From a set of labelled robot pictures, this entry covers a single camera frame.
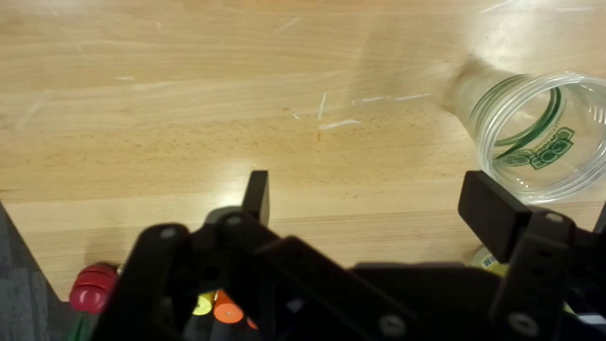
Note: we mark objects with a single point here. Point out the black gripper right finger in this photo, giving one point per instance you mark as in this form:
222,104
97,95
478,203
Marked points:
550,276

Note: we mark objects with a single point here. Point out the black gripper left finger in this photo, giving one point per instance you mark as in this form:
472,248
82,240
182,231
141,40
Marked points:
252,276

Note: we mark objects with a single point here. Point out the orange cylinder peg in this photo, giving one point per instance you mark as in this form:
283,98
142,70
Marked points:
228,309

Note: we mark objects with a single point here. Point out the yellow cylinder peg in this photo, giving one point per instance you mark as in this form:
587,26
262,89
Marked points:
203,305

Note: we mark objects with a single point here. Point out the white yellow spray bottle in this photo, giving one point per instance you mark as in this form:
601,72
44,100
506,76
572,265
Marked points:
489,259

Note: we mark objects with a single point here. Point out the red radish toy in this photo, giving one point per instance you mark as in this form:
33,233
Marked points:
93,288

